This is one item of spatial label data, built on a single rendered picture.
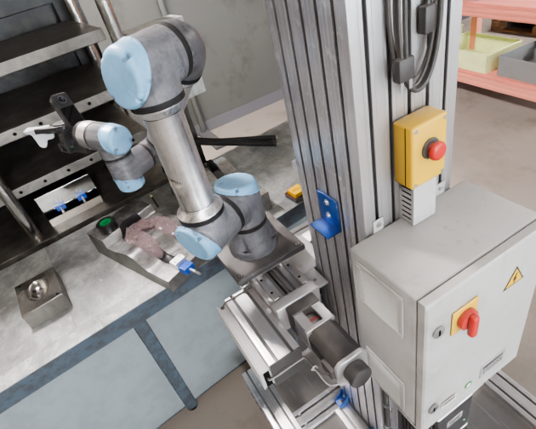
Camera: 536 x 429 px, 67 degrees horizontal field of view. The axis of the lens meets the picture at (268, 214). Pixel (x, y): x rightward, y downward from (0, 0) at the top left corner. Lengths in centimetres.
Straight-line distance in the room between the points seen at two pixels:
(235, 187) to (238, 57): 361
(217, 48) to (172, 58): 365
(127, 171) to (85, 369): 86
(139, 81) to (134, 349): 119
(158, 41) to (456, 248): 69
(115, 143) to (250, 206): 37
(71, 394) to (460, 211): 147
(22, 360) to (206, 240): 90
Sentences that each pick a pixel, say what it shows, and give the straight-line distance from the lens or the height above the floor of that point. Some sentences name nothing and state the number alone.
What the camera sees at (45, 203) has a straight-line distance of 224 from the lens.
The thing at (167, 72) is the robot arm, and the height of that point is 161.
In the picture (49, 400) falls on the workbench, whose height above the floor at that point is 60.
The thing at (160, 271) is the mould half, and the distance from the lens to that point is 156.
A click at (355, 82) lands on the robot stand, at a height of 156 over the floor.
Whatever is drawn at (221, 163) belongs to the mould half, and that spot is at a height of 93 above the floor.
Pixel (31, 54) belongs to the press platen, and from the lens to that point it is 212.
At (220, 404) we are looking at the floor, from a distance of 216.
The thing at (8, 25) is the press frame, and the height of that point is 160.
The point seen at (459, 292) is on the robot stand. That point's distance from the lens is 81.
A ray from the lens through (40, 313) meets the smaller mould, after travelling 172.
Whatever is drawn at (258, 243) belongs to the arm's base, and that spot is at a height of 109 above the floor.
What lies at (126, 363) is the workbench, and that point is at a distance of 179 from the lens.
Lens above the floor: 182
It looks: 37 degrees down
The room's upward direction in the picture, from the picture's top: 15 degrees counter-clockwise
